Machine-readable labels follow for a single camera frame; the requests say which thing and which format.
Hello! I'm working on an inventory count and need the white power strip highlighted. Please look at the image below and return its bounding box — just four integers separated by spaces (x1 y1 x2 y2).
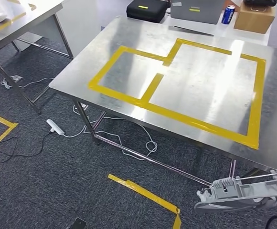
46 118 65 136

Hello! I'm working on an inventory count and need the grey laptop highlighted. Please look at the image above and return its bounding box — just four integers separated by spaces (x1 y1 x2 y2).
170 0 226 25

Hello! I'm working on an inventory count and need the blue drink can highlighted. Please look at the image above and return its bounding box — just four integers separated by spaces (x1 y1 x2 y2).
221 4 236 25

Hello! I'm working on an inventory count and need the black zip case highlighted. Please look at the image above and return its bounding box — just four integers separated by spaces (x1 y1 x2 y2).
126 0 169 24

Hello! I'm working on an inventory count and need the brown cardboard box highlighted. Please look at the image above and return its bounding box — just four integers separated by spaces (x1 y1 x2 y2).
233 1 276 34

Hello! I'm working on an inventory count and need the black remote controller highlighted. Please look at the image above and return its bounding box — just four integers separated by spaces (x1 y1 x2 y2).
243 0 277 8

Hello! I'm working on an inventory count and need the grey plastic wheel cover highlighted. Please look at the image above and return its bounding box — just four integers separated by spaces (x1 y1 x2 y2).
194 167 277 215

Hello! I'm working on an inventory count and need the stainless steel table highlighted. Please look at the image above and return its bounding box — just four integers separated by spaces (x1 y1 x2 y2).
0 0 74 115

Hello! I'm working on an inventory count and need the white floor cable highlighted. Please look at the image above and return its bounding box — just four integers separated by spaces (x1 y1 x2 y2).
64 104 158 161
0 76 54 90

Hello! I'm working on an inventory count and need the yellow floor tape strip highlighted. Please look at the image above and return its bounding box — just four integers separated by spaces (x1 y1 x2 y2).
107 173 182 229

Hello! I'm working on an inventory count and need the black floor cable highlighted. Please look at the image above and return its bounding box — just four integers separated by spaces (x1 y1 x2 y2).
0 131 52 170

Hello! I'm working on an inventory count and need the dark robot foot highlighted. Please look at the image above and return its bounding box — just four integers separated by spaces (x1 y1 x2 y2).
69 217 87 229

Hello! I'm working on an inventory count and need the white desk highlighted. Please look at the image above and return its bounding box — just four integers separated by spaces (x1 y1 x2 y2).
160 12 272 46

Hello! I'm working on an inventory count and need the stainless steel workbench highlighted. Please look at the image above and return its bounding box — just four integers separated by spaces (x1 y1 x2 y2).
48 16 277 187

